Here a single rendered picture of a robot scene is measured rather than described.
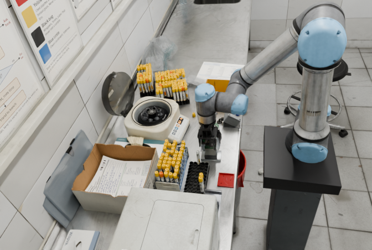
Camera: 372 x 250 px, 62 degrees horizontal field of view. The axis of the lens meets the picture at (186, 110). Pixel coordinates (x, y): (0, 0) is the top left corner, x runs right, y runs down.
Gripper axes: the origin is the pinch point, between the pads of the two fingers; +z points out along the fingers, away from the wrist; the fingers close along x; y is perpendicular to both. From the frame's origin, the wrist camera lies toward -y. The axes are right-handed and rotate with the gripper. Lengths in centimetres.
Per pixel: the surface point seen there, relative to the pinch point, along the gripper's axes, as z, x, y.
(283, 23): 63, 56, -238
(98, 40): -40, -51, -27
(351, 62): 94, 125, -205
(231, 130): 6.2, 8.5, -17.1
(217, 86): 0.5, 0.0, -45.3
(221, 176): 5.9, 5.1, 10.6
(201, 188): 1.2, -2.1, 20.4
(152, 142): -0.9, -27.0, -1.3
